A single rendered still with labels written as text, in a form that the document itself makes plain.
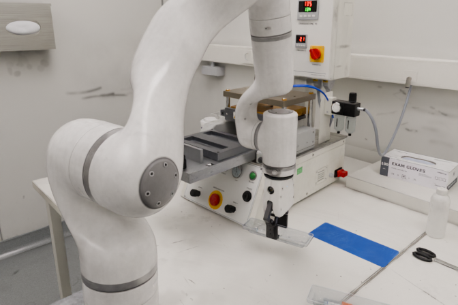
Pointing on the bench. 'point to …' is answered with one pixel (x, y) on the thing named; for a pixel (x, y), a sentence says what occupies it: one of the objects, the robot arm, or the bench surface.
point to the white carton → (419, 169)
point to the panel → (228, 192)
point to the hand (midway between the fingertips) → (277, 227)
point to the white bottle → (438, 214)
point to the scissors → (430, 257)
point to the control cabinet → (321, 29)
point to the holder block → (216, 144)
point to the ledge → (399, 190)
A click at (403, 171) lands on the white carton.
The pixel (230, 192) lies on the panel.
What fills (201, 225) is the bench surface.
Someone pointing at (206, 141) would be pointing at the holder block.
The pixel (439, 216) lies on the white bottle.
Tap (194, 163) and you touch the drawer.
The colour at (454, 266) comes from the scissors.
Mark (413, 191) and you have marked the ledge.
